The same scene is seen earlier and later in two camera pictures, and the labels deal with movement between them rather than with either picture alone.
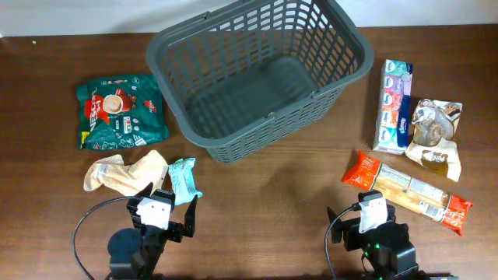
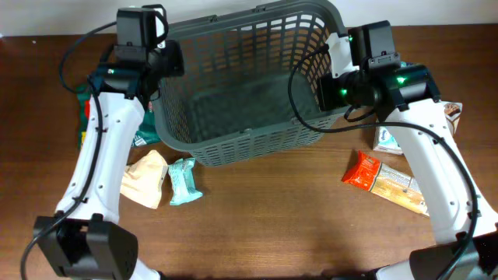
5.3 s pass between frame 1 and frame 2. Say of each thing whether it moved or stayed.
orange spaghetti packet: stayed
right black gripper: moved
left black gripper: moved
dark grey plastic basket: moved
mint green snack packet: stayed
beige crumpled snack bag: stayed
